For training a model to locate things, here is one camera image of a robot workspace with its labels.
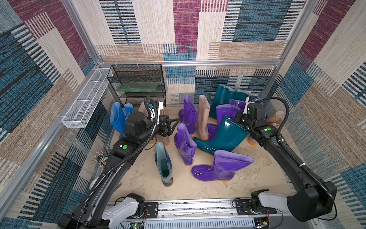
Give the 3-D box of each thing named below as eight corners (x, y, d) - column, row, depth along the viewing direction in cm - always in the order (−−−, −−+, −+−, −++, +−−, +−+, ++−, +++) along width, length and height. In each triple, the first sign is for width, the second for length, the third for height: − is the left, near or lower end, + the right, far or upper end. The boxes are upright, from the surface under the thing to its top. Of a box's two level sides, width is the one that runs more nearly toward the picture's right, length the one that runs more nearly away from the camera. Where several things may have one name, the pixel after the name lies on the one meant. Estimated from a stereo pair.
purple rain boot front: (192, 181, 84) (194, 164, 63) (192, 170, 88) (194, 150, 68) (237, 181, 84) (253, 163, 63) (235, 170, 88) (249, 150, 67)
